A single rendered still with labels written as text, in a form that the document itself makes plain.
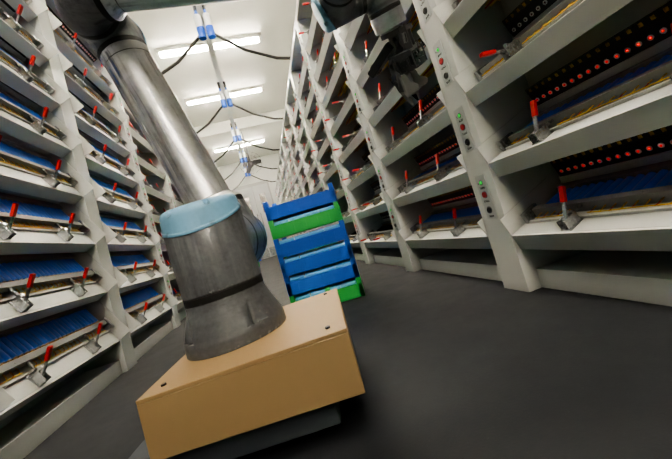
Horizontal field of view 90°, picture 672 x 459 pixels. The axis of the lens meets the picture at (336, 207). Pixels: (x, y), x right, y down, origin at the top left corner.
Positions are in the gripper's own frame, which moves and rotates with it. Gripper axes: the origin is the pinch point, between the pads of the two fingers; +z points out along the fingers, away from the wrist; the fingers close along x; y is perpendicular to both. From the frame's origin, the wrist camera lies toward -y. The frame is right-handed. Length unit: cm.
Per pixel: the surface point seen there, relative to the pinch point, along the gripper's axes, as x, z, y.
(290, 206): -22, 21, -57
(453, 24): 4.2, -14.2, 16.5
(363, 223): 41, 80, -94
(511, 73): -8.9, -1.1, 31.0
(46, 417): -116, 20, -57
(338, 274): -28, 52, -43
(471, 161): -8.1, 19.5, 15.5
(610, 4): -17, -9, 50
